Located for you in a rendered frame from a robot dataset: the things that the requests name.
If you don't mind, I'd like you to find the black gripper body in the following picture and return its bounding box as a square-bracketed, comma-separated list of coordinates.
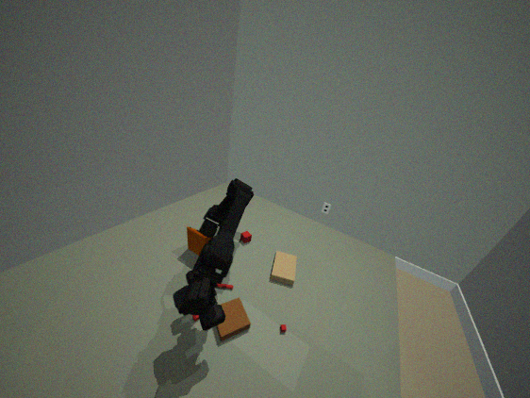
[186, 271, 225, 331]

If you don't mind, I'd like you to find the long red bar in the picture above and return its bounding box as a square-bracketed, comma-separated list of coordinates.
[217, 283, 233, 290]

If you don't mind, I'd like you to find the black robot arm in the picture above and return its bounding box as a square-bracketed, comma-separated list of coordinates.
[173, 178, 254, 316]

